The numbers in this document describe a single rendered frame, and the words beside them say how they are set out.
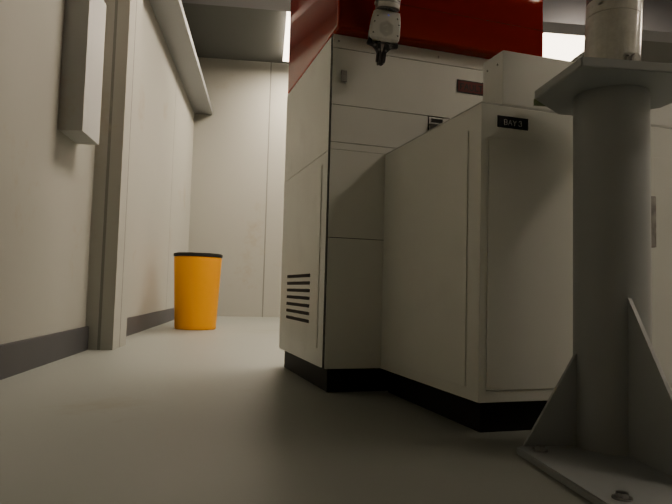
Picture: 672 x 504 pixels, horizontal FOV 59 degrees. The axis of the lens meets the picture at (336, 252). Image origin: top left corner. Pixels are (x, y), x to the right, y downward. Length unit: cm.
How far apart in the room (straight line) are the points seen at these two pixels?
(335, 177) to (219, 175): 541
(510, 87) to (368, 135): 64
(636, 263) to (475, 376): 45
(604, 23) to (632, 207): 42
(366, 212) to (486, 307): 70
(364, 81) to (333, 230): 53
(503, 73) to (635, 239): 53
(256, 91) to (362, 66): 551
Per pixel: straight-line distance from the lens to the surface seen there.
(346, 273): 200
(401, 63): 222
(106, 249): 334
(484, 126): 155
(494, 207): 152
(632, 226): 141
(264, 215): 729
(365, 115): 211
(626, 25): 154
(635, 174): 143
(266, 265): 724
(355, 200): 203
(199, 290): 482
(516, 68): 165
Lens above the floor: 34
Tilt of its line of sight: 4 degrees up
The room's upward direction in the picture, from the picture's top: 2 degrees clockwise
